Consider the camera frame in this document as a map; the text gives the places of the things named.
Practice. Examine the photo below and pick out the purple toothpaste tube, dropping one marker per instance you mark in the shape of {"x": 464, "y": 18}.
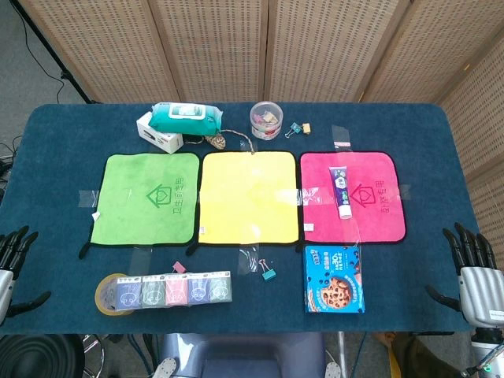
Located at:
{"x": 339, "y": 189}

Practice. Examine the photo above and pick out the small clear plastic bag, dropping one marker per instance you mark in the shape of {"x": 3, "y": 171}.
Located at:
{"x": 248, "y": 260}

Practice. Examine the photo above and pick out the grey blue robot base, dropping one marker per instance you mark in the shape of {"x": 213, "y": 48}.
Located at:
{"x": 240, "y": 354}

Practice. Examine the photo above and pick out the yellow microfibre cloth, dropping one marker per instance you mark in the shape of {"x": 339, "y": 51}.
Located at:
{"x": 248, "y": 204}

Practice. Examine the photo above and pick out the clear jar of clips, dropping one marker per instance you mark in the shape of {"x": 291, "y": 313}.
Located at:
{"x": 267, "y": 122}

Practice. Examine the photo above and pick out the woven folding screen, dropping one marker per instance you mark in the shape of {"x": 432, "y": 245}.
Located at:
{"x": 220, "y": 47}

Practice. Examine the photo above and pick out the twine ball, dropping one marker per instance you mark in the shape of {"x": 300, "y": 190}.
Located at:
{"x": 217, "y": 141}

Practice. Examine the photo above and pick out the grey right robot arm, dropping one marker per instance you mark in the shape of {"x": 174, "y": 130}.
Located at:
{"x": 486, "y": 346}

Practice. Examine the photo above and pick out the black round bin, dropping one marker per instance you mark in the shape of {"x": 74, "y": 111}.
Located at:
{"x": 35, "y": 358}

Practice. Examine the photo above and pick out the black stand pole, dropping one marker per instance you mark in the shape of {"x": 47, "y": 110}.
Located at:
{"x": 51, "y": 51}

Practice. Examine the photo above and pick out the blue cookie box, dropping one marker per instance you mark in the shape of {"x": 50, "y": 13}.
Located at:
{"x": 334, "y": 283}

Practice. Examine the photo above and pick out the pink binder clip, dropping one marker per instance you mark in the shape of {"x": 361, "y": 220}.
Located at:
{"x": 179, "y": 267}

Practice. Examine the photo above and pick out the multicolour tissue pack bundle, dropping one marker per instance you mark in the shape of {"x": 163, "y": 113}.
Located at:
{"x": 177, "y": 291}

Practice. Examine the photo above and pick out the green microfibre cloth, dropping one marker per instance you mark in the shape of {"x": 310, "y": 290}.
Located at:
{"x": 134, "y": 212}

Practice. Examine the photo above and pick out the large teal binder clip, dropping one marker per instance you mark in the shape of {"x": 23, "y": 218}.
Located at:
{"x": 269, "y": 274}

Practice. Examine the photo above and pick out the teal wet wipes pack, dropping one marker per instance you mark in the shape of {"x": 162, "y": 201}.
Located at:
{"x": 185, "y": 118}

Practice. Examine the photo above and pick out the white stapler box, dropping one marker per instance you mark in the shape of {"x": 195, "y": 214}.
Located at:
{"x": 163, "y": 139}

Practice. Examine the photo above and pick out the gold binder clip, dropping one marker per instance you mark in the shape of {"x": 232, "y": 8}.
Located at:
{"x": 306, "y": 128}

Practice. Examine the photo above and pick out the yellow tape roll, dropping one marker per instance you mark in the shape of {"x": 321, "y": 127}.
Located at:
{"x": 103, "y": 303}

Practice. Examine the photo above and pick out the white perforated foot plate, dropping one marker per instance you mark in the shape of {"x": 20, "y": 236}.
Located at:
{"x": 165, "y": 368}
{"x": 332, "y": 371}

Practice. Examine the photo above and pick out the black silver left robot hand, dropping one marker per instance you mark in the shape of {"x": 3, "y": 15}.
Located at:
{"x": 7, "y": 287}

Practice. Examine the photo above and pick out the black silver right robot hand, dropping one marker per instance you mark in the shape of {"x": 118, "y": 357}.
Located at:
{"x": 480, "y": 291}

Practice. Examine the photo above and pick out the small teal binder clip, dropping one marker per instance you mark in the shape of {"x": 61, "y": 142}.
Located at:
{"x": 293, "y": 128}

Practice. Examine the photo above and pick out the pink microfibre cloth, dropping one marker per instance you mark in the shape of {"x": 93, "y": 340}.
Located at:
{"x": 374, "y": 220}

